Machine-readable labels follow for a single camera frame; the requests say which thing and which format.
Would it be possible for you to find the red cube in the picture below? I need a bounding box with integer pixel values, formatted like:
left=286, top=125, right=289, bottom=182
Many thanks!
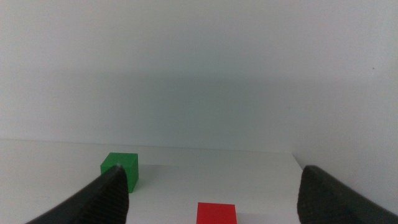
left=196, top=202, right=238, bottom=224

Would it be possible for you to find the green cube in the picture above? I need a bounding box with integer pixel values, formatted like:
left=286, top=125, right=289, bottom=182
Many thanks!
left=99, top=152, right=139, bottom=194

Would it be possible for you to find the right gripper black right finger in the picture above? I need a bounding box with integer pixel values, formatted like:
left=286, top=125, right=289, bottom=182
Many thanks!
left=297, top=165, right=398, bottom=224

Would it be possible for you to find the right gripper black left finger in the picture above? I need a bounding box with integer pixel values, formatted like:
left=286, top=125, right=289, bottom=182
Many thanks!
left=26, top=165, right=130, bottom=224

